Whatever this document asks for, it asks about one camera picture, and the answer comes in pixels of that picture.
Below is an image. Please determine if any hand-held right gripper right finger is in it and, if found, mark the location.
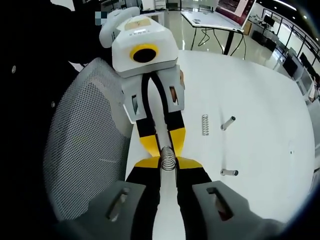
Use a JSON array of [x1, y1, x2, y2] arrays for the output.
[[174, 156, 286, 240]]

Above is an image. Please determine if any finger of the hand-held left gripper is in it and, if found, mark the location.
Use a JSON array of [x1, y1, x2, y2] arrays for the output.
[[121, 74, 161, 158], [152, 64, 188, 158]]

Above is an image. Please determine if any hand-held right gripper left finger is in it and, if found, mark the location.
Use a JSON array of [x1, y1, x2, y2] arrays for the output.
[[53, 156, 162, 240]]

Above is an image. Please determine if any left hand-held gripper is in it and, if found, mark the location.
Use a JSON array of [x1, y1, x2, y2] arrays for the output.
[[99, 6, 179, 79]]

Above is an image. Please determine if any silver coil spring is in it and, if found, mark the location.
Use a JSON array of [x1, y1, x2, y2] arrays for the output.
[[160, 146, 177, 173], [201, 114, 210, 136]]

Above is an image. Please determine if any short metal pin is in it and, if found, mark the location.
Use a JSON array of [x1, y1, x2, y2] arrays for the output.
[[220, 168, 239, 177], [220, 115, 237, 131]]

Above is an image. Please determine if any grey mesh office chair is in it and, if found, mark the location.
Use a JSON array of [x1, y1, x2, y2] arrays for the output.
[[42, 57, 135, 222]]

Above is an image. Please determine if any white desk with black legs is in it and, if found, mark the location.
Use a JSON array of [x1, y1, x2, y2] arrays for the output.
[[181, 9, 247, 57]]

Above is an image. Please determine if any large display screen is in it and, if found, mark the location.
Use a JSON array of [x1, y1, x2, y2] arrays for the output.
[[216, 0, 258, 26]]

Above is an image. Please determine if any person's body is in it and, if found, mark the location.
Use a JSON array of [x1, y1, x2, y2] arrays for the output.
[[0, 0, 113, 240]]

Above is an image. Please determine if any row of office desks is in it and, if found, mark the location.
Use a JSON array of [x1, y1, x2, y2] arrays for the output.
[[249, 13, 320, 103]]

